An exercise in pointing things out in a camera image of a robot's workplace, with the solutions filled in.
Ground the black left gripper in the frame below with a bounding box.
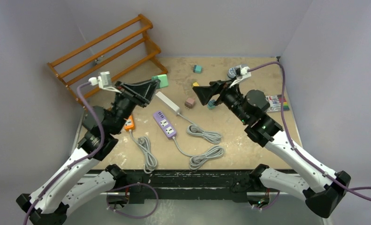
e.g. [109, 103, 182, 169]
[110, 78, 160, 135]

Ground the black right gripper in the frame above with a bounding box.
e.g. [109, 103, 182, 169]
[192, 76, 250, 125]

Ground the green charger plug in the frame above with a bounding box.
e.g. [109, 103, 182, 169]
[151, 74, 169, 89]

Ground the purple power strip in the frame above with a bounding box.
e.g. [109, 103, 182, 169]
[153, 111, 177, 140]

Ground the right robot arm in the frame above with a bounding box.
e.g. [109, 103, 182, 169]
[193, 81, 351, 218]

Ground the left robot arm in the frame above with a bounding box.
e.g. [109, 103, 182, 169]
[16, 78, 160, 225]

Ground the dark blue charger plug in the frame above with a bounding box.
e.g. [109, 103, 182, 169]
[207, 99, 216, 110]

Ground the pink charger plug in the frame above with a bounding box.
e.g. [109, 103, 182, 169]
[184, 97, 196, 108]

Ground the teal charger plug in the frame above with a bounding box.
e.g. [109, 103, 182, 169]
[193, 65, 202, 74]

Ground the wooden shoe rack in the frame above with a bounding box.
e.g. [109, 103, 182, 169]
[47, 14, 168, 106]

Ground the white power strip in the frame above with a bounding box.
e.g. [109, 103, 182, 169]
[155, 91, 181, 115]

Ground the round blue white jar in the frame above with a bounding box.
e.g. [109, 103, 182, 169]
[227, 67, 238, 79]

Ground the orange power strip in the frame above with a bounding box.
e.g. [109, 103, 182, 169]
[123, 115, 135, 132]

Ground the coloured marker pen set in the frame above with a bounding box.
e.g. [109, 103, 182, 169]
[265, 94, 290, 113]

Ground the grey white strip cable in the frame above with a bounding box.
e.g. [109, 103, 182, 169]
[178, 113, 223, 145]

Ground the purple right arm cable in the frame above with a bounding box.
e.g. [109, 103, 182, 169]
[247, 60, 371, 212]

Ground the grey orange strip cable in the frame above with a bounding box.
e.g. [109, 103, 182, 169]
[129, 130, 158, 174]

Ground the grey purple strip cable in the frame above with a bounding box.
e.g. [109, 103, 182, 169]
[172, 138, 225, 171]

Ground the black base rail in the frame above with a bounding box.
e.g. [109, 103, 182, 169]
[106, 169, 277, 204]

